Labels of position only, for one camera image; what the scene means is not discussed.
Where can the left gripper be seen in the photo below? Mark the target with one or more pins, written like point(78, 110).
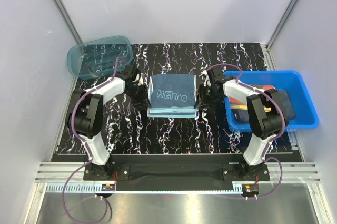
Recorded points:
point(143, 100)

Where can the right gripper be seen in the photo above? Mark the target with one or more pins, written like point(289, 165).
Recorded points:
point(201, 101)

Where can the teal hello towel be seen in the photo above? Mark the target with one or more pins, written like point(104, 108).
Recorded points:
point(172, 96)

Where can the dark blue towel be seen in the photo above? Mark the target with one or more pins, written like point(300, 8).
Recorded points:
point(241, 116)

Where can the orange towel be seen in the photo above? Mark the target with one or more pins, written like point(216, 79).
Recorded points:
point(237, 100)

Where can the yellow towel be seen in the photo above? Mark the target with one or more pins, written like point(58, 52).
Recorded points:
point(245, 107)

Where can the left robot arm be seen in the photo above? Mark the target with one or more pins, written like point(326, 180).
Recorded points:
point(85, 114)

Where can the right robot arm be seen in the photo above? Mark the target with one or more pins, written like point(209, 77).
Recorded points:
point(267, 118)

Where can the teal mesh laundry basket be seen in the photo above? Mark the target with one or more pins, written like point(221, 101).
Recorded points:
point(98, 58)

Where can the blue plastic bin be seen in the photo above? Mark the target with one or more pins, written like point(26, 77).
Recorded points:
point(292, 82)

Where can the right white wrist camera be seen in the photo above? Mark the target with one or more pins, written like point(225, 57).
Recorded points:
point(207, 78)

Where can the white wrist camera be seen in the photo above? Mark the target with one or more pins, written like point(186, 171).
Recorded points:
point(139, 80)
point(207, 78)

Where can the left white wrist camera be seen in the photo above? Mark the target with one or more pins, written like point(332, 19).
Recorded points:
point(139, 80)

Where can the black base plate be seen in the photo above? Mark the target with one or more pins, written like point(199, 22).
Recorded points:
point(176, 158)

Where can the aluminium frame rail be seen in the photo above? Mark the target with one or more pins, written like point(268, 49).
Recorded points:
point(288, 172)

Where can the slotted cable duct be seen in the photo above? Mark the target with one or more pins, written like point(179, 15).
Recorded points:
point(154, 188)

